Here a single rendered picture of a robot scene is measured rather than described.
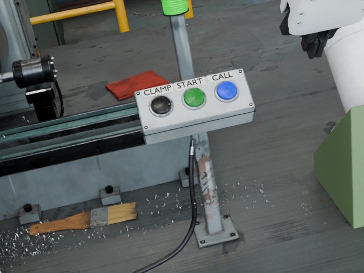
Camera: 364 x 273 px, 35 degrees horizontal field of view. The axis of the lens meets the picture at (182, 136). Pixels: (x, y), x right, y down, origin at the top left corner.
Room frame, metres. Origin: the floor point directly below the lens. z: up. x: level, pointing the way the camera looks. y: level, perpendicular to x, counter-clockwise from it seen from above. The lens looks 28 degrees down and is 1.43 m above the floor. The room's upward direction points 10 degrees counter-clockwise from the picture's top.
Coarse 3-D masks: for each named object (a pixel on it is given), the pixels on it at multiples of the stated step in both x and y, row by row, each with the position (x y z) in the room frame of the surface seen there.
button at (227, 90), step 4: (220, 84) 0.79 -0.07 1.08; (224, 84) 0.78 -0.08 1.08; (228, 84) 0.78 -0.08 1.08; (232, 84) 0.78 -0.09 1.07; (220, 88) 0.78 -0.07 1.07; (224, 88) 0.78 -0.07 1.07; (228, 88) 0.78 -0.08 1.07; (232, 88) 0.78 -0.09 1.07; (236, 88) 0.78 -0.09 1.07; (220, 92) 0.77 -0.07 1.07; (224, 92) 0.77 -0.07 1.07; (228, 92) 0.77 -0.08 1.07; (232, 92) 0.77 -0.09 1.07; (236, 92) 0.77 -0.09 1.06; (220, 96) 0.77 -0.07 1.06; (224, 96) 0.77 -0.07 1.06; (228, 96) 0.77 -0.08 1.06; (232, 96) 0.77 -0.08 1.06
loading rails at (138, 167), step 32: (32, 128) 1.09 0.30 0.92; (64, 128) 1.07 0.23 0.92; (96, 128) 1.07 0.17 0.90; (128, 128) 1.01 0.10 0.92; (0, 160) 0.96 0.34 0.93; (32, 160) 0.96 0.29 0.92; (64, 160) 0.97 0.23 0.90; (96, 160) 0.97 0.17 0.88; (128, 160) 0.98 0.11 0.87; (160, 160) 0.98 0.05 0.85; (0, 192) 0.96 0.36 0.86; (32, 192) 0.96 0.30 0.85; (64, 192) 0.96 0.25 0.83; (96, 192) 0.97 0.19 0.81
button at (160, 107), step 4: (160, 96) 0.78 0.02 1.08; (164, 96) 0.78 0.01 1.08; (152, 100) 0.78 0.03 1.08; (156, 100) 0.78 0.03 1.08; (160, 100) 0.77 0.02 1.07; (164, 100) 0.77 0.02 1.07; (168, 100) 0.77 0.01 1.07; (152, 104) 0.77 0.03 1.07; (156, 104) 0.77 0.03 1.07; (160, 104) 0.77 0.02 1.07; (164, 104) 0.77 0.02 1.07; (168, 104) 0.77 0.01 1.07; (152, 108) 0.77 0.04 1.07; (156, 108) 0.76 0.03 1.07; (160, 108) 0.76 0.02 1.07; (164, 108) 0.76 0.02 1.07; (168, 108) 0.76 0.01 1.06; (156, 112) 0.76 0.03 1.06; (160, 112) 0.76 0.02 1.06; (164, 112) 0.76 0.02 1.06
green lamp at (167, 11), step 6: (162, 0) 1.35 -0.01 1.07; (168, 0) 1.33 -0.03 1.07; (174, 0) 1.33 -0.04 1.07; (180, 0) 1.33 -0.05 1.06; (186, 0) 1.36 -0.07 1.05; (162, 6) 1.36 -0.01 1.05; (168, 6) 1.33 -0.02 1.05; (174, 6) 1.33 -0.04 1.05; (180, 6) 1.33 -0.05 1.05; (186, 6) 1.35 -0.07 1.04; (168, 12) 1.34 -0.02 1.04; (174, 12) 1.33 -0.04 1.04; (180, 12) 1.33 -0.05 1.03
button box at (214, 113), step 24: (240, 72) 0.81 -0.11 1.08; (144, 96) 0.79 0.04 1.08; (168, 96) 0.79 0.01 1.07; (216, 96) 0.78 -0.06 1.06; (240, 96) 0.77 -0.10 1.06; (144, 120) 0.76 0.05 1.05; (168, 120) 0.75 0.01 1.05; (192, 120) 0.75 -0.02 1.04; (216, 120) 0.76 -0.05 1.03; (240, 120) 0.78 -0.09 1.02
